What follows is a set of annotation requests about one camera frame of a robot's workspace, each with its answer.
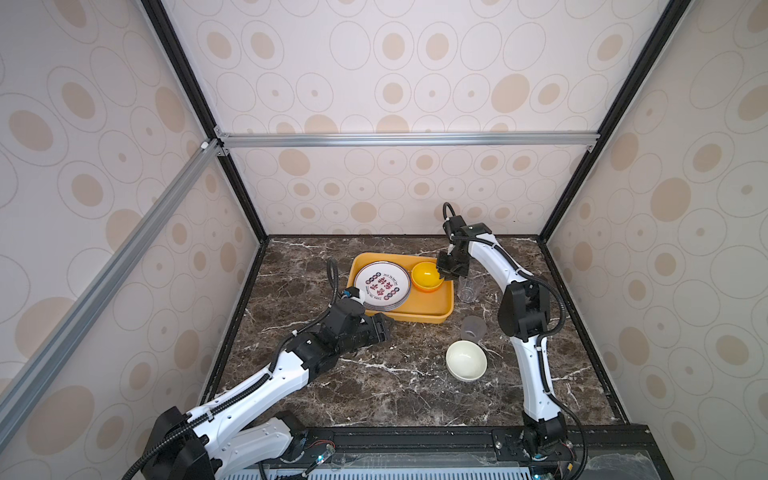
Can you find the cream white bowl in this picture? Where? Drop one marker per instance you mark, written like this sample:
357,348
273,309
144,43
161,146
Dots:
466,361

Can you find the yellow bowl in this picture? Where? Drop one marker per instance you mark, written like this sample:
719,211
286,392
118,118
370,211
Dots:
425,277

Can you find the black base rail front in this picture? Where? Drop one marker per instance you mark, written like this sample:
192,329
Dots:
596,452

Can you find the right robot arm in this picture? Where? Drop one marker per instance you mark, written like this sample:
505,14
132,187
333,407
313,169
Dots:
524,315

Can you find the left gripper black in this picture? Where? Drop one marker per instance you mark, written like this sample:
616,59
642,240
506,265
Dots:
376,329

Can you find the black frame post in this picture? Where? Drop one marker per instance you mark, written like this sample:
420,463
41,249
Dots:
650,53
160,22

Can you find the black frame post right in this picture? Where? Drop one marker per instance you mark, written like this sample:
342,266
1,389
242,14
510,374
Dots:
650,53

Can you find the horizontal aluminium rail back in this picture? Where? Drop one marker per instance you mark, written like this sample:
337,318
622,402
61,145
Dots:
439,139

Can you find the diagonal aluminium rail left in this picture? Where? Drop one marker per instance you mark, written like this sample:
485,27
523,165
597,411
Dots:
39,372

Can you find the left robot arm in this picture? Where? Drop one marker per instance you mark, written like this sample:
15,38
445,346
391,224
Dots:
216,439

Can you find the black frame post left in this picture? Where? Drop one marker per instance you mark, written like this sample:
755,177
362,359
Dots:
160,22

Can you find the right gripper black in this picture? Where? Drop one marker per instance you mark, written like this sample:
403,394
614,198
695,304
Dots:
443,268

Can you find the white plate red rim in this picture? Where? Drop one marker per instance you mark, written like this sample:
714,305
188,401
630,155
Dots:
385,285

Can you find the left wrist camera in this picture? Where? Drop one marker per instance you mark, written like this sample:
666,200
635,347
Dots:
354,293

